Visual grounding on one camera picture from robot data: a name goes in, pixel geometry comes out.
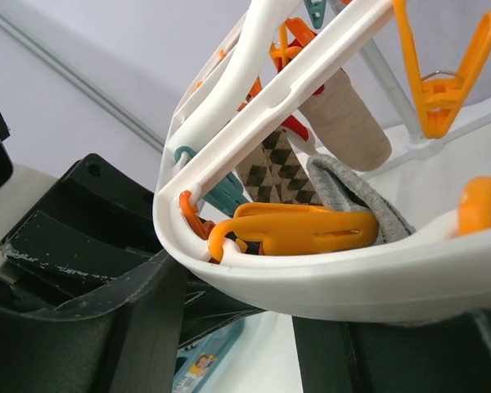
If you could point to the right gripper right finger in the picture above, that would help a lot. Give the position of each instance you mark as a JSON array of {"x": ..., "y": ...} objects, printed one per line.
[{"x": 451, "y": 355}]

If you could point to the metal drying rack stand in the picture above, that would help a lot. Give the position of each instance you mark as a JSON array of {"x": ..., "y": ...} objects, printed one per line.
[{"x": 416, "y": 147}]

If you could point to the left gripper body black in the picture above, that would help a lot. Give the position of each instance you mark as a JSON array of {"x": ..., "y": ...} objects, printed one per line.
[{"x": 62, "y": 237}]

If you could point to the orange clothes peg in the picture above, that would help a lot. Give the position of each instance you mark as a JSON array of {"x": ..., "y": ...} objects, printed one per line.
[
  {"x": 474, "y": 209},
  {"x": 439, "y": 96},
  {"x": 288, "y": 230}
]

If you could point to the teal plastic basket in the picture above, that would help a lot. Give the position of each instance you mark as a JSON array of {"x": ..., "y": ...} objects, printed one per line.
[{"x": 196, "y": 362}]

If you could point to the grey striped sock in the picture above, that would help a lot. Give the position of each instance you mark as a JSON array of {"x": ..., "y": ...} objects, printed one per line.
[{"x": 340, "y": 188}]

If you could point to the beige sock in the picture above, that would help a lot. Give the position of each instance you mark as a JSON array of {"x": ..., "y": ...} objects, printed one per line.
[{"x": 345, "y": 126}]

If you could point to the teal clothes peg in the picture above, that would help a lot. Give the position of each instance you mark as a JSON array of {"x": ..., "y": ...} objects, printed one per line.
[{"x": 227, "y": 195}]

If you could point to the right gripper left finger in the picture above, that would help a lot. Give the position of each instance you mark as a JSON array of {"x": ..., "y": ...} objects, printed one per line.
[{"x": 121, "y": 337}]

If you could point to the brown checkered sock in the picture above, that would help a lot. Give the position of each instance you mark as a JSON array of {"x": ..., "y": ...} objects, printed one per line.
[{"x": 273, "y": 173}]

